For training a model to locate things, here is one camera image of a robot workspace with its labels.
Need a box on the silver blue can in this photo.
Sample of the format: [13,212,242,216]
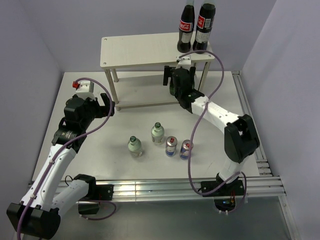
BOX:
[165,136,178,157]
[179,139,193,160]

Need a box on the green glass bottle yellow label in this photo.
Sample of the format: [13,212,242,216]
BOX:
[169,79,175,96]

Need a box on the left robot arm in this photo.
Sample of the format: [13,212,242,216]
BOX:
[6,93,115,240]

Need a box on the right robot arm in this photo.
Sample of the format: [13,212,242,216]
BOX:
[163,65,260,195]

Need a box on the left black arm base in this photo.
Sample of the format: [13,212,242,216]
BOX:
[78,184,114,215]

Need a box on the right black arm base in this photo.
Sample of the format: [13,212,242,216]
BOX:
[198,177,245,213]

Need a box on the white two-tier shelf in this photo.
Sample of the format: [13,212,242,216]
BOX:
[100,31,216,112]

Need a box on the left cola bottle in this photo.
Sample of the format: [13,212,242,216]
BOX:
[177,0,195,53]

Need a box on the cola bottle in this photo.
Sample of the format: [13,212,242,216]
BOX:
[192,0,216,51]
[177,0,195,53]

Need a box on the clear bottle green cap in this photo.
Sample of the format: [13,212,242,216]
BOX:
[127,135,143,158]
[151,122,165,145]

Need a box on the right cola bottle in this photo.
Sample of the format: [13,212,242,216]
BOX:
[192,0,216,51]

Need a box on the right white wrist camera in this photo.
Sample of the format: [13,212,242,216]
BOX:
[175,54,192,71]

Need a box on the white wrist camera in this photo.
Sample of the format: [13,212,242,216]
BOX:
[72,80,96,101]
[175,54,192,71]

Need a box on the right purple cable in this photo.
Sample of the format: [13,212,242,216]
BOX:
[179,50,248,215]

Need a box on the purple cable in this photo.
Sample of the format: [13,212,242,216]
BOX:
[16,77,118,237]
[179,50,248,215]

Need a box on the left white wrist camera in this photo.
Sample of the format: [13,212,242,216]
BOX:
[72,80,96,101]

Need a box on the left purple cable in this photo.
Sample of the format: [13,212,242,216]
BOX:
[16,77,118,237]

